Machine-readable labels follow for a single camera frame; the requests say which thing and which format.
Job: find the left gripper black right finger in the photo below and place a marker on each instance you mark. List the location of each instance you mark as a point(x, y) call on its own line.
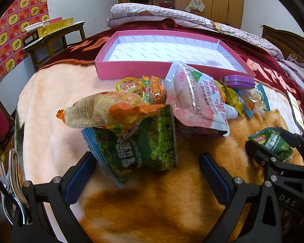
point(262, 223)

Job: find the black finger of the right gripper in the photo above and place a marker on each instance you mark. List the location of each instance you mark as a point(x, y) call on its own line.
point(293, 139)
point(270, 162)

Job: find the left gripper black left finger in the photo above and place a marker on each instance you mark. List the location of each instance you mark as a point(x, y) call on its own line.
point(60, 193)

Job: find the small green pea snack bag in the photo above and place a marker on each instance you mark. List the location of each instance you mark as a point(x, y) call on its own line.
point(271, 139)

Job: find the blue clear candy bag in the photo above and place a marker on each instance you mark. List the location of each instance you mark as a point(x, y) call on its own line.
point(254, 100)

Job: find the yellow lime candy packet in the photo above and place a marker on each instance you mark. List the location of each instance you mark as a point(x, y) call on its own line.
point(233, 99)

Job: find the purple jelly cup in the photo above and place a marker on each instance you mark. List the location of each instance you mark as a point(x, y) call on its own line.
point(238, 82)

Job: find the pink white jelly drink pouch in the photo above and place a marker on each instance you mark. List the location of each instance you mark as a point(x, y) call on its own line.
point(196, 102)

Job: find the long orange cracker packet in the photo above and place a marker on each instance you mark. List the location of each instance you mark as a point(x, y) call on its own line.
point(107, 108)

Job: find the large green pea snack bag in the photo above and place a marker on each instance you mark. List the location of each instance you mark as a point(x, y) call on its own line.
point(150, 145)

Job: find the orange striped snack packet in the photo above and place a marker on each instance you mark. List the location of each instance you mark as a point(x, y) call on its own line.
point(153, 90)

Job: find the yellow round jelly cup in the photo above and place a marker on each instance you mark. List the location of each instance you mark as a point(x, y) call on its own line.
point(129, 84)

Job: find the smartphone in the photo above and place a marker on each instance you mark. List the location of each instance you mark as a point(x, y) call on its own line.
point(297, 115)

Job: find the metal spring clamp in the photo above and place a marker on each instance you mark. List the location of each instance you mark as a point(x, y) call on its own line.
point(12, 197)

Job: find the lilac ruffled pillow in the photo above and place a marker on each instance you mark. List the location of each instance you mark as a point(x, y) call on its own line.
point(294, 70)

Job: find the wooden headboard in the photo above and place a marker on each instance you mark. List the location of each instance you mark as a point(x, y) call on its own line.
point(289, 43)

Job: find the wooden side table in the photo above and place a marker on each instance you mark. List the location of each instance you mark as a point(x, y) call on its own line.
point(47, 41)

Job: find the pink shallow cardboard box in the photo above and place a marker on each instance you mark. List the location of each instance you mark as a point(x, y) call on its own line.
point(137, 53)

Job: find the yellow flat box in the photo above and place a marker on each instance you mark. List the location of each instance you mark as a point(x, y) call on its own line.
point(49, 28)

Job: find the red yellow patterned paper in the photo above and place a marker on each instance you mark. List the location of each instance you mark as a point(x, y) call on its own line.
point(19, 15)

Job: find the white cloth on wardrobe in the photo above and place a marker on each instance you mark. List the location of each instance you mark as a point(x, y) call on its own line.
point(195, 5)

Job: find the white rolled item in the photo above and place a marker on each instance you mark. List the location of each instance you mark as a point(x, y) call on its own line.
point(35, 26)

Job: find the folded lilac quilt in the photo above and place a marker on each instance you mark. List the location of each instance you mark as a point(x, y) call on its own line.
point(130, 12)

